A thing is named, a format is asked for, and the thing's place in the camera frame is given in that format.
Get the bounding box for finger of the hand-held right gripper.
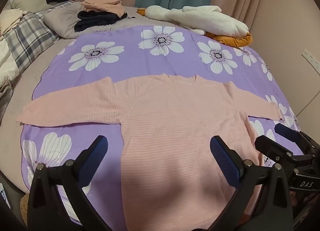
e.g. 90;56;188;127
274;123;320;152
254;135;317;169

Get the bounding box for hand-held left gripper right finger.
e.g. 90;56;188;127
210;135;293;231

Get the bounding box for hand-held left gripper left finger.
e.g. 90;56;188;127
27;135;112;231

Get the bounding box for pink striped sweater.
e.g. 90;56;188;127
16;74;284;229

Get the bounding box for dark navy clothes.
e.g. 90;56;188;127
74;11;135;33

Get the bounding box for folded pink clothes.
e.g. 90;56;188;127
81;0;125;18

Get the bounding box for purple floral blanket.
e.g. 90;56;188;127
19;25;302;226

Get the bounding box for grey plaid quilt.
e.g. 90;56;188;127
4;2;73;65

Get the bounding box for grey pillow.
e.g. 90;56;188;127
44;1;87;39

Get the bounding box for white goose plush toy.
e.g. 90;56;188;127
137;5;253;48

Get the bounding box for cream cloth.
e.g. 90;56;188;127
0;8;24;35

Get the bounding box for beige pillow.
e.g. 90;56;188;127
11;0;50;13

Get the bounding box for white wall socket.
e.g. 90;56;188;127
302;49;320;70

